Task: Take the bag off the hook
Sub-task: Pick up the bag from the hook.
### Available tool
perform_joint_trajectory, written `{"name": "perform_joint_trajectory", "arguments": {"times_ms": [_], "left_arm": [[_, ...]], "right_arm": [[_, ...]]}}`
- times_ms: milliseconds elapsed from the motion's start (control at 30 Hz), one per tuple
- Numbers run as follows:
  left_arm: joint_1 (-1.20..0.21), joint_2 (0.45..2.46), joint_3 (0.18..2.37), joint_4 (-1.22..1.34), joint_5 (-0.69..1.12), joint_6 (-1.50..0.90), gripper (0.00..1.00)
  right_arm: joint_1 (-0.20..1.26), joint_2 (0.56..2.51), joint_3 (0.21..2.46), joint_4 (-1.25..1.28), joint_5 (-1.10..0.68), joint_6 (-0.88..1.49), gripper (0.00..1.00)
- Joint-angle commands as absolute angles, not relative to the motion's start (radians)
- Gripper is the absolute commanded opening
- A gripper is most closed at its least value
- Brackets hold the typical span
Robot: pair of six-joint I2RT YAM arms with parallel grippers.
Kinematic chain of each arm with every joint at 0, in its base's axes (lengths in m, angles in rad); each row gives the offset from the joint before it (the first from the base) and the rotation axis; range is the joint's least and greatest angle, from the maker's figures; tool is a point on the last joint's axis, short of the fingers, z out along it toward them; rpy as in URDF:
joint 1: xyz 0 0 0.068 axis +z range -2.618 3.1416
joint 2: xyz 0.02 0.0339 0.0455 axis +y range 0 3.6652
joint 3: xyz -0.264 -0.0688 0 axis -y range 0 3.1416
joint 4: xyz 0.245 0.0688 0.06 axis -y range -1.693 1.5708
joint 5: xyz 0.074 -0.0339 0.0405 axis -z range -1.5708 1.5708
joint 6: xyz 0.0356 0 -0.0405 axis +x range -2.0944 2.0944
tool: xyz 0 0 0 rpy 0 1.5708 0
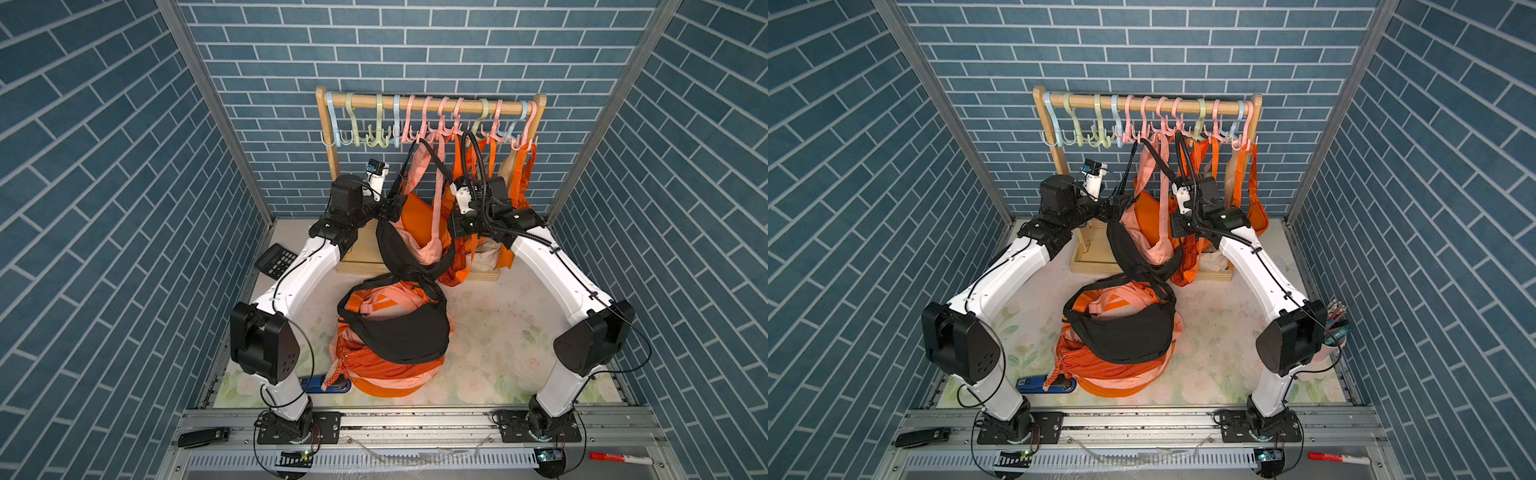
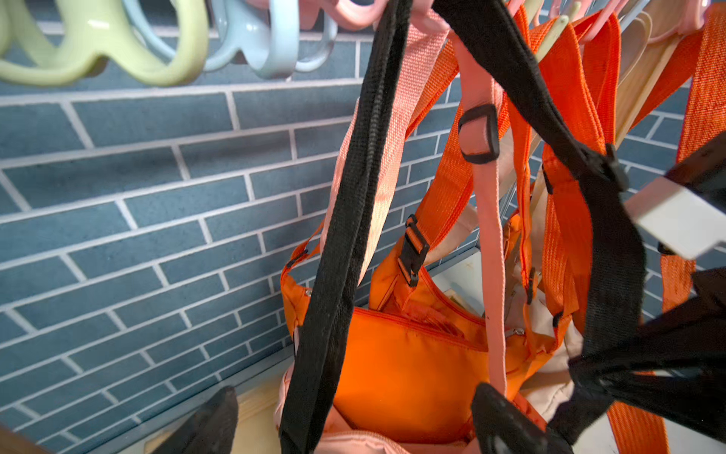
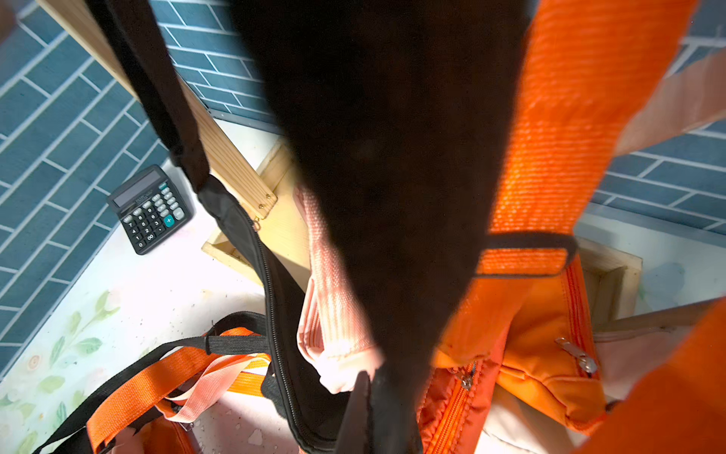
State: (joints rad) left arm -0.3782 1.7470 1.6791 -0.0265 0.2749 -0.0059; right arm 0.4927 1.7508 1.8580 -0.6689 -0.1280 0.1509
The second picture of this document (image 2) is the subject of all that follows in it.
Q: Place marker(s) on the far right orange bag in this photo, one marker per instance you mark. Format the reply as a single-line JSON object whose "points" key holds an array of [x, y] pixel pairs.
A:
{"points": [[691, 50]]}

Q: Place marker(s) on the orange bag behind black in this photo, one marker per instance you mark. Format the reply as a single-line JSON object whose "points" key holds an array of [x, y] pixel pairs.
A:
{"points": [[580, 75]]}

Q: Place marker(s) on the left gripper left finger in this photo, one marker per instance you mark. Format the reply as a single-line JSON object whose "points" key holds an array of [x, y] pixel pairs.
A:
{"points": [[210, 430]]}

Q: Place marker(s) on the beige sling bag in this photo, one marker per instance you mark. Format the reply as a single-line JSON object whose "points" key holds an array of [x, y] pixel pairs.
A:
{"points": [[466, 349]]}

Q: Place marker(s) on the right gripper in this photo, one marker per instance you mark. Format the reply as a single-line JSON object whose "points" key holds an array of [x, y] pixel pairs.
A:
{"points": [[674, 366]]}

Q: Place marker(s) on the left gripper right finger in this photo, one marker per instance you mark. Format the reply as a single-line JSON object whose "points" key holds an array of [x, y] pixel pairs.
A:
{"points": [[501, 428]]}

